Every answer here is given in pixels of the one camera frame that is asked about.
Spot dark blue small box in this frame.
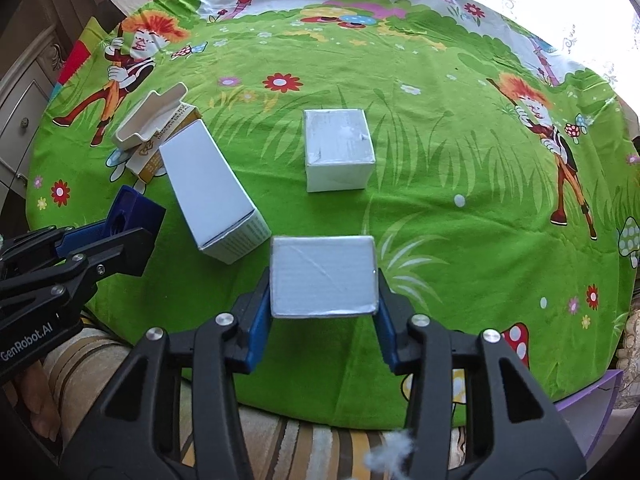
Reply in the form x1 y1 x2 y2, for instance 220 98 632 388
103 185 166 237

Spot silver white cube box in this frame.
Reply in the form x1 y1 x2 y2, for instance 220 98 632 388
303 108 376 193
269 235 378 320

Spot left hand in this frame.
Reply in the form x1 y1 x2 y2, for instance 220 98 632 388
3 361 61 442

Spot striped beige sofa cushion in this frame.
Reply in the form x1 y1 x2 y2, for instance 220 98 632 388
41 326 471 480

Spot white yellow printed box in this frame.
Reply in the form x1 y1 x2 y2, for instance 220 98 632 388
124 102 204 184

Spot tall white box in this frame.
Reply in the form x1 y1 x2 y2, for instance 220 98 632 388
160 119 271 264

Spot purple white storage box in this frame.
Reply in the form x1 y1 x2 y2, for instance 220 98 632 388
554 370 623 458

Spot white plastic tray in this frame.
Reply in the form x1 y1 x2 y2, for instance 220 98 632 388
112 82 188 151

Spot white dresser with drawers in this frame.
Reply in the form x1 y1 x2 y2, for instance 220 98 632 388
0 25 66 197

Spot green cartoon tablecloth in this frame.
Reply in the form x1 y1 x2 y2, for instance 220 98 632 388
26 0 639 399

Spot white lace curtain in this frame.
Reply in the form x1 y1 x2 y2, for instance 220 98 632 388
475 0 639 110

